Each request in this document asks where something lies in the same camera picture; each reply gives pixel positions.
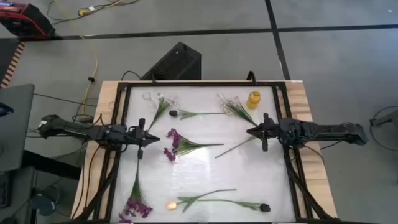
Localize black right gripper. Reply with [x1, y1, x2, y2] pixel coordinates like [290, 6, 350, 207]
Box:
[246, 112, 282, 152]

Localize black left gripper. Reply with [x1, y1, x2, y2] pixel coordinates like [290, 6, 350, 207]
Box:
[123, 117, 162, 160]

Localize white artificial flower bunch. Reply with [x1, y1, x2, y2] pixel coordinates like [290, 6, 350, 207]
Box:
[216, 93, 259, 127]
[146, 91, 178, 132]

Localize orange artificial tulip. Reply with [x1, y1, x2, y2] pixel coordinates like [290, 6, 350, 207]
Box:
[166, 188, 237, 213]
[213, 135, 259, 159]

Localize purple artificial flower bunch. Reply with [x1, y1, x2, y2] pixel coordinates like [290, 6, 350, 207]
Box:
[118, 151, 154, 224]
[163, 128, 224, 162]

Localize yellow vase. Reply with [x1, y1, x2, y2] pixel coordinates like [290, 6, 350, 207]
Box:
[246, 90, 262, 110]

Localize clear glass vase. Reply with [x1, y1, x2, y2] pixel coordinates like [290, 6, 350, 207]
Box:
[141, 91, 159, 110]

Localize dark purple artificial tulip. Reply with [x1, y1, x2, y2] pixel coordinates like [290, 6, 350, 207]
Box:
[169, 109, 230, 121]
[197, 198, 271, 213]

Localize pink artificial flower bunch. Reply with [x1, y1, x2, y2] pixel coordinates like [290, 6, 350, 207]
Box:
[110, 85, 297, 223]

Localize black round stool base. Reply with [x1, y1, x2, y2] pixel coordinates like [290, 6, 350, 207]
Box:
[30, 185, 62, 217]

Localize black stand base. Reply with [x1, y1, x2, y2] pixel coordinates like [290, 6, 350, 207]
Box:
[369, 105, 398, 150]

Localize grey desk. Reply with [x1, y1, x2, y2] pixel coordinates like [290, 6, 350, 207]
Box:
[0, 83, 35, 174]

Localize striped edge floor mat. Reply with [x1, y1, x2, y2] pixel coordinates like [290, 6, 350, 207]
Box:
[0, 40, 25, 90]

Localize red and black tool case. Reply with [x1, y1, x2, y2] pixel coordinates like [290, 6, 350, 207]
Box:
[0, 1, 57, 40]

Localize yellow power cable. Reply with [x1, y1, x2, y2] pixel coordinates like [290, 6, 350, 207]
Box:
[54, 0, 100, 115]

